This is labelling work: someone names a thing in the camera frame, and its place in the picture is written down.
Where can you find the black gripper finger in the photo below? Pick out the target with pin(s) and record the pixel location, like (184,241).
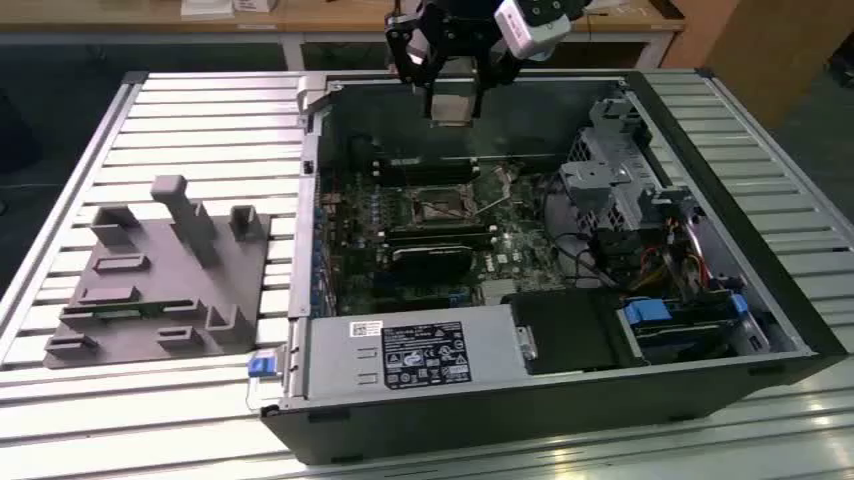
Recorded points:
(501,65)
(408,50)

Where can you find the silver CPU plate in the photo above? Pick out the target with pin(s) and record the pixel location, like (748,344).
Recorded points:
(454,107)

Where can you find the CPU socket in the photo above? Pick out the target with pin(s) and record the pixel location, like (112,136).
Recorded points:
(444,206)

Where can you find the black drive bay cover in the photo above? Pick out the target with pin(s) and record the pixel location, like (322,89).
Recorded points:
(575,330)

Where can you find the silver drive cage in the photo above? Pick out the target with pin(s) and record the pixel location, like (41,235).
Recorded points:
(595,180)

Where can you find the green motherboard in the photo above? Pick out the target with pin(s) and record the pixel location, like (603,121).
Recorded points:
(528,240)

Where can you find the brown cabinet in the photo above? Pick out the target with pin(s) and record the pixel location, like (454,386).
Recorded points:
(768,50)

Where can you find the wooden desk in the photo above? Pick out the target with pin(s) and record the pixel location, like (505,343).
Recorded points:
(134,22)

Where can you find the silver chipset heatsink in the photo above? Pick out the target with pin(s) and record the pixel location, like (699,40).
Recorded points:
(499,291)

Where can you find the hard disk in blue carrier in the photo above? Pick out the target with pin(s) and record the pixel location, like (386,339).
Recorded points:
(648,312)

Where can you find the grey parts rack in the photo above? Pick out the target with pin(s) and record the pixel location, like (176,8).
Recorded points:
(168,270)

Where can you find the silver power supply unit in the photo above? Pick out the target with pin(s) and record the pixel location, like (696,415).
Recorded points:
(348,350)

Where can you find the small blue plastic clip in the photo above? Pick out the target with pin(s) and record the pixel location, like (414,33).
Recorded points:
(264,364)

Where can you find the green RAM stick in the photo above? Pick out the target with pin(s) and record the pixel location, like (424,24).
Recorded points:
(117,313)

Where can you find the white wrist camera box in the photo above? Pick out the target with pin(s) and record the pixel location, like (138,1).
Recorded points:
(535,30)

